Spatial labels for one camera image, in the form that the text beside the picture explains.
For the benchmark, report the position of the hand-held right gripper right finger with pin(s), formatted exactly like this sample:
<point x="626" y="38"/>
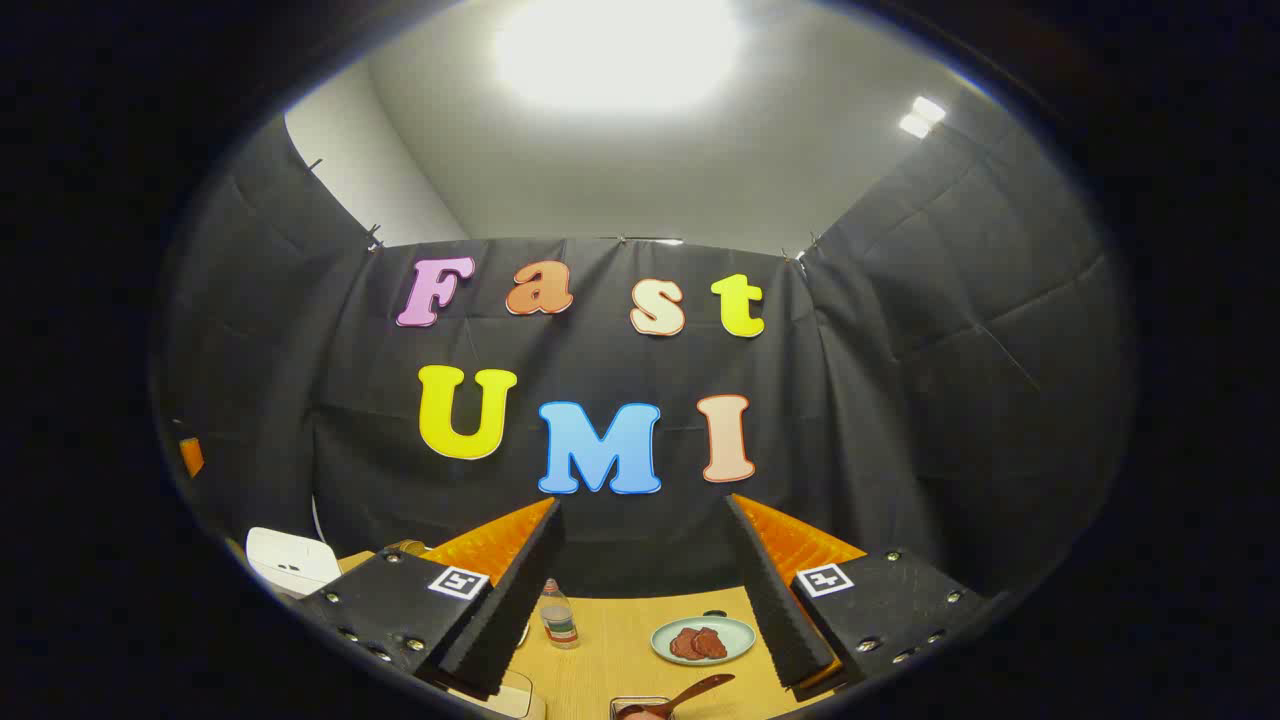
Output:
<point x="780" y="610"/>

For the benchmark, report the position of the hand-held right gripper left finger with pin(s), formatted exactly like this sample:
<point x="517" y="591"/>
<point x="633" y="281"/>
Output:
<point x="515" y="610"/>

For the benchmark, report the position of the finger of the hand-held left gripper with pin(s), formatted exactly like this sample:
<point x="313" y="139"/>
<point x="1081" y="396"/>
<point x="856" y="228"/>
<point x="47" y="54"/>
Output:
<point x="191" y="457"/>

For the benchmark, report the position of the brown wooden spoon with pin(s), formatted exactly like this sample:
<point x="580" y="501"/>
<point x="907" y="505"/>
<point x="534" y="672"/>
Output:
<point x="690" y="690"/>

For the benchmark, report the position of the white rice cooker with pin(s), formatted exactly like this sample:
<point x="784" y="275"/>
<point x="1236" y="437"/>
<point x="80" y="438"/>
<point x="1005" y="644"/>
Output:
<point x="290" y="560"/>

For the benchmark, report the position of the clear plastic bottle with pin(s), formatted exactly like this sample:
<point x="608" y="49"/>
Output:
<point x="559" y="620"/>

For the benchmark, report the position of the pale green plate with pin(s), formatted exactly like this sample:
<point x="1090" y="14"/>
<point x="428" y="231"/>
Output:
<point x="735" y="640"/>

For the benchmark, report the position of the brown bread slice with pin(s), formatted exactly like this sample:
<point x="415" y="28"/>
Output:
<point x="405" y="547"/>

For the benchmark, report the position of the black backdrop cloth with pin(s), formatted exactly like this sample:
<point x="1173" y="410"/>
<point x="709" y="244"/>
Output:
<point x="900" y="400"/>

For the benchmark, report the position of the strip light behind cloth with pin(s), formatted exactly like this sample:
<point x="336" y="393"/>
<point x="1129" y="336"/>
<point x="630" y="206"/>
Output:
<point x="655" y="241"/>

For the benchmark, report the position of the small ceiling light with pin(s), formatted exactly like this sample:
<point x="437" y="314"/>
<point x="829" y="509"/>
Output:
<point x="922" y="115"/>

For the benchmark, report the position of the large ceiling light panel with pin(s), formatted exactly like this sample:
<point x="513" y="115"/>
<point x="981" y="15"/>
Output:
<point x="620" y="50"/>

